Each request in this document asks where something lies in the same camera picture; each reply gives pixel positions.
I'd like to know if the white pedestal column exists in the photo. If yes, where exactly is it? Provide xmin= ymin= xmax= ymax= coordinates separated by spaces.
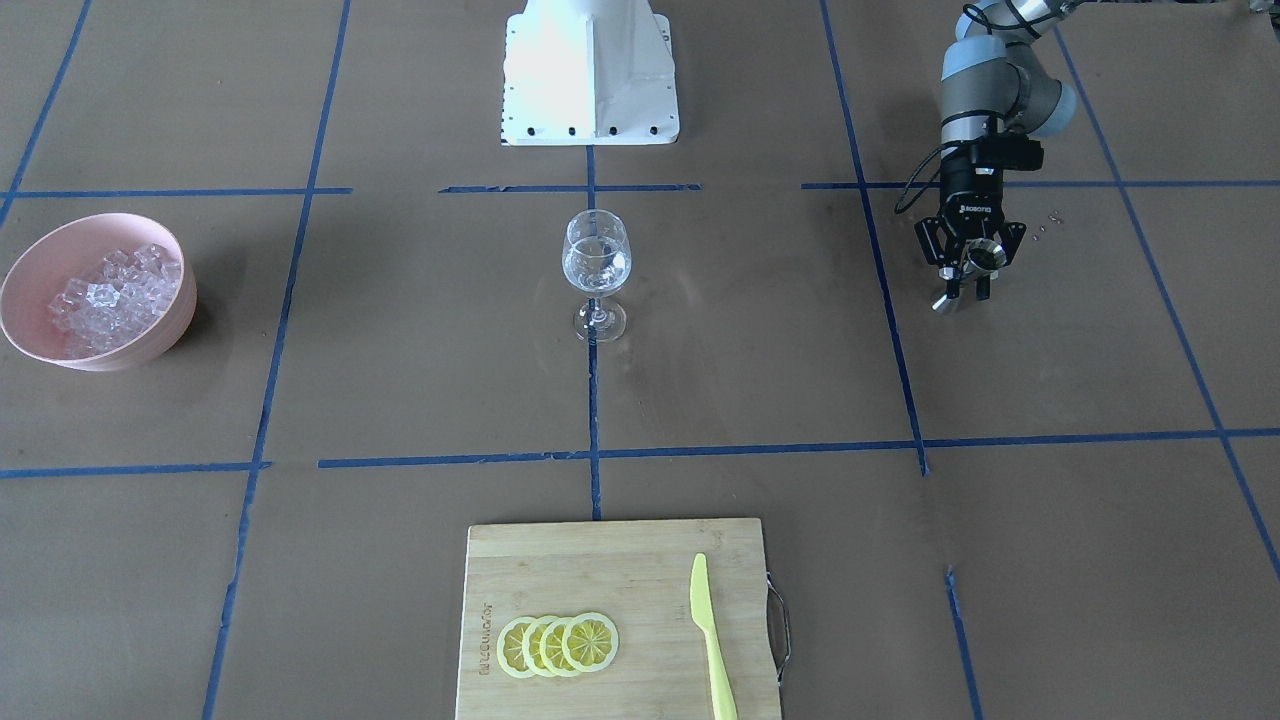
xmin=500 ymin=1 xmax=681 ymax=147

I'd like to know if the black camera cable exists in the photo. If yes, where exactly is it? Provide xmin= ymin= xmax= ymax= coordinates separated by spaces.
xmin=893 ymin=146 xmax=946 ymax=217

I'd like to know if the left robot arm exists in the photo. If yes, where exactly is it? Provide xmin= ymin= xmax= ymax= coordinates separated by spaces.
xmin=914 ymin=1 xmax=1080 ymax=313

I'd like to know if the steel double jigger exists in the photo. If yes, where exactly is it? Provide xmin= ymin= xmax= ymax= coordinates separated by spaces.
xmin=931 ymin=240 xmax=1012 ymax=314

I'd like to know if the pink bowl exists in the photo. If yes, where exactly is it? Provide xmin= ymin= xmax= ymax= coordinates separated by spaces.
xmin=3 ymin=211 xmax=197 ymax=372

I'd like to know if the lemon slice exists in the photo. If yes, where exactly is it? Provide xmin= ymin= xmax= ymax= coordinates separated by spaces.
xmin=498 ymin=616 xmax=538 ymax=679
xmin=561 ymin=612 xmax=620 ymax=673
xmin=521 ymin=615 xmax=561 ymax=678
xmin=538 ymin=618 xmax=581 ymax=678

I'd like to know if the clear ice cubes pile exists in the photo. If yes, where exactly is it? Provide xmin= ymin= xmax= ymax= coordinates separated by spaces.
xmin=47 ymin=243 xmax=183 ymax=359

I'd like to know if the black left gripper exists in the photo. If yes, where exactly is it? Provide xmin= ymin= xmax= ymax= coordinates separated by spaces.
xmin=915 ymin=138 xmax=1044 ymax=301

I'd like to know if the bamboo cutting board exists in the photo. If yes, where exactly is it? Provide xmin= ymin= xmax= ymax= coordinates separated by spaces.
xmin=454 ymin=518 xmax=783 ymax=719

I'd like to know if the yellow plastic knife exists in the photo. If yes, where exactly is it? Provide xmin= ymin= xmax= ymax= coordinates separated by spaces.
xmin=689 ymin=553 xmax=739 ymax=719

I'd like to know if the clear wine glass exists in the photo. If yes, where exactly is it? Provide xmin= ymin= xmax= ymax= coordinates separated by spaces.
xmin=561 ymin=209 xmax=632 ymax=345

